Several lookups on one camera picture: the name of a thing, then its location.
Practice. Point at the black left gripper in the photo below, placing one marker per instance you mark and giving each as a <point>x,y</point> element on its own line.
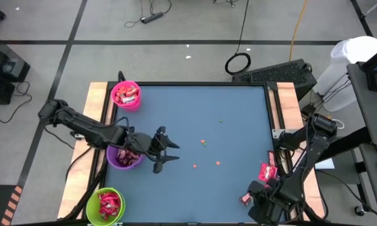
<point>144,144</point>

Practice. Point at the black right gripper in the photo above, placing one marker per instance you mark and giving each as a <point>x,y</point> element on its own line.
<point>273,201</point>

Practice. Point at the brown candy bar packet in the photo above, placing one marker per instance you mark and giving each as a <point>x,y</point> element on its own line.
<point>134,157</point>
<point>124,157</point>
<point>271,158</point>
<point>245,198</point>

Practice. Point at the silver red candy packet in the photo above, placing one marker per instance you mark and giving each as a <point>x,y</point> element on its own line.
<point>128,100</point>

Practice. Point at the orange candy packet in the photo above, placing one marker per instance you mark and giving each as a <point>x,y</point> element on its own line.
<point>122,91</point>
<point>132,91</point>

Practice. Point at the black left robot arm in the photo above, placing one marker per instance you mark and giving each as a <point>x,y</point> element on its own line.
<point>81,124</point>

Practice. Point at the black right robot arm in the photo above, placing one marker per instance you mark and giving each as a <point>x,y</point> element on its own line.
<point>308,150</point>

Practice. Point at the large red candy packet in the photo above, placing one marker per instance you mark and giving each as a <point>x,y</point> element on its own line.
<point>268,172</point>

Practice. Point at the purple plastic basket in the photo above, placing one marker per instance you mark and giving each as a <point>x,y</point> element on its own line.
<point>113,163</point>

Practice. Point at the pink plastic basket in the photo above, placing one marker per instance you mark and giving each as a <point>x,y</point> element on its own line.
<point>135,106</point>

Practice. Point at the white paper sheet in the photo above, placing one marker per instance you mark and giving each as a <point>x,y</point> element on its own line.
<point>326,164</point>

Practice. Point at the green plastic basket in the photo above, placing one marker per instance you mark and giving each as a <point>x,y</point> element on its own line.
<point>92,201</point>

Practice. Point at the wooden side board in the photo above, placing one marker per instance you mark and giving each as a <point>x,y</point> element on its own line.
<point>287,94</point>
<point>70,188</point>

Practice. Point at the black caster wheel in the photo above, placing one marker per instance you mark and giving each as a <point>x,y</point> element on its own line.
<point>359,211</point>

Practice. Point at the small black power brick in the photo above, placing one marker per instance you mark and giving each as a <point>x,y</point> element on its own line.
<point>308,110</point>

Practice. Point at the black desk crossbar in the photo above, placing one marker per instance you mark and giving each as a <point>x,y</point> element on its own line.
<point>348,142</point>

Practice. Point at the black power strip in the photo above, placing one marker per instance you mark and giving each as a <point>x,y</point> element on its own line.
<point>152,17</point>

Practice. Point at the grey desk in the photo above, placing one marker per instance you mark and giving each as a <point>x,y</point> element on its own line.
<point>374,113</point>

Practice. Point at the black monitor pink screen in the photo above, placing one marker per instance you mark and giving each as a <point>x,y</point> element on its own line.
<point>372,83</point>

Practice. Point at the white bagged bin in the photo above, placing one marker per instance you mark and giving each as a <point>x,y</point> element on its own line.
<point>355,50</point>

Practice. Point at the grey chair leg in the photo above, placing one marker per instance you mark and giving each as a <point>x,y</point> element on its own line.
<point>374,7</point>

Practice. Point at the black frame strut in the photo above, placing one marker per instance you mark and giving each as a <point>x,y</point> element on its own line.
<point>315,215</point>
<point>78,200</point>

